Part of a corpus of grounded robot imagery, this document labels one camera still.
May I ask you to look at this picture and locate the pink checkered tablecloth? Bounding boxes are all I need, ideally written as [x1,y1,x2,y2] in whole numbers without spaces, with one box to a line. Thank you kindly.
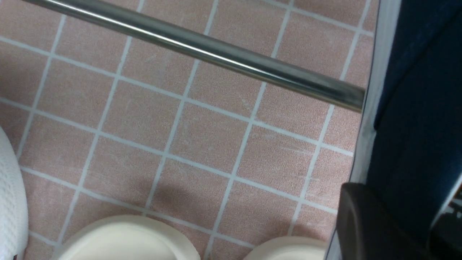
[0,0,360,260]

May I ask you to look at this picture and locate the left cream foam slipper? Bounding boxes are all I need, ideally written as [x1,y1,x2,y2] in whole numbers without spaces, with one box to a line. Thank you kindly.
[52,214,201,260]

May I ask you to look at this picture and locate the cream foam slipper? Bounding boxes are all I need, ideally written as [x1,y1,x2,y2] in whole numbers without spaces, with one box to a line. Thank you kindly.
[244,236,327,260]
[52,214,201,260]

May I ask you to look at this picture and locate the right cream foam slipper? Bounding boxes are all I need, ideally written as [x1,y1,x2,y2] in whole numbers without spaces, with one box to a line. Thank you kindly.
[244,236,327,260]

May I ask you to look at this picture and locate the navy slip-on shoe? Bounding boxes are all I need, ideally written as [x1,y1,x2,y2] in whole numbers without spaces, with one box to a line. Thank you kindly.
[324,0,462,260]

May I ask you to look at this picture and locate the left black canvas sneaker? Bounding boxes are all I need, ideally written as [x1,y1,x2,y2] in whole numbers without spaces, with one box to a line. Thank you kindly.
[0,129,29,260]

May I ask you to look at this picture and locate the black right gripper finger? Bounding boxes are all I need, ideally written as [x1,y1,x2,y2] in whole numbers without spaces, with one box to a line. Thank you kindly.
[336,182,432,260]

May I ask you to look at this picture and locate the silver metal shoe rack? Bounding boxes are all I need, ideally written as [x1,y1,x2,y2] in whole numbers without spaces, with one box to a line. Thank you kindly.
[30,0,365,113]

